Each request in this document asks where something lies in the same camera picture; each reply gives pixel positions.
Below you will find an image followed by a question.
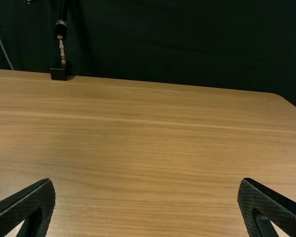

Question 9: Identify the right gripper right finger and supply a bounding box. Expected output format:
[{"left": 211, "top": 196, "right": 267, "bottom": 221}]
[{"left": 237, "top": 177, "right": 296, "bottom": 237}]

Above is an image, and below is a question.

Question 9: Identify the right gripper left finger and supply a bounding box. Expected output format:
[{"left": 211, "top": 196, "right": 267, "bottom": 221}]
[{"left": 0, "top": 178, "right": 56, "bottom": 237}]

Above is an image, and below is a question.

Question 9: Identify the black clamp stand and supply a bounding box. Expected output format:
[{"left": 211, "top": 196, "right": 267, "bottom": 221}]
[{"left": 49, "top": 19, "right": 74, "bottom": 81}]

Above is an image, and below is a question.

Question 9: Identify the grey cable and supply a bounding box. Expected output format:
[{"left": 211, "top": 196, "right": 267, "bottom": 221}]
[{"left": 0, "top": 7, "right": 15, "bottom": 71}]

